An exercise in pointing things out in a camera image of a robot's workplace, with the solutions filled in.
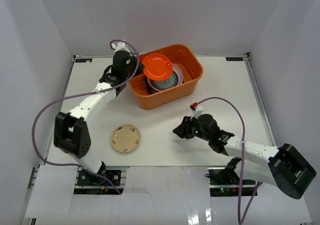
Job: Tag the orange plastic bin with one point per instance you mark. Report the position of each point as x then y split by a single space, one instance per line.
192 70

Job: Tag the blue floral patterned plate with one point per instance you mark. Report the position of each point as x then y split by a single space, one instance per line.
170 82

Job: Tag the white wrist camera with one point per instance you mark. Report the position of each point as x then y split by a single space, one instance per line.
196 109
119 46

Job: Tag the small orange round plate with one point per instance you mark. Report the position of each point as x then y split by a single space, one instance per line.
157 67

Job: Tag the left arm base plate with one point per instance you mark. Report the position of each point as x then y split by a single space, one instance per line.
87 184

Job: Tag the black floral square plate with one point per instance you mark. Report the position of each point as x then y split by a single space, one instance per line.
149 89

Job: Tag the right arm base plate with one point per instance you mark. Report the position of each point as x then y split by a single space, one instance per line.
224 182

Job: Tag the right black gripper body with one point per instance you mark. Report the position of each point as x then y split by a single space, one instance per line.
192 127

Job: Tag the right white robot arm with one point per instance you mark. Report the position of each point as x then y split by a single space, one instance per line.
283 167

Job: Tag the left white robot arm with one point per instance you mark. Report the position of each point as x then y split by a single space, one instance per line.
71 129

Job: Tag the beige floral round plate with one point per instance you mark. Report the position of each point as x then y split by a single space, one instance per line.
125 138

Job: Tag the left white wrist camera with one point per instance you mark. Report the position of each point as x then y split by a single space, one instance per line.
119 46

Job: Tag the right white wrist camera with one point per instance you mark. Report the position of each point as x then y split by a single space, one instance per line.
196 109

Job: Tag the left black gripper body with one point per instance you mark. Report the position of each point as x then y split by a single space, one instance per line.
136 66

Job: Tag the pink round plate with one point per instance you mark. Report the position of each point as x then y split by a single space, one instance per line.
179 73

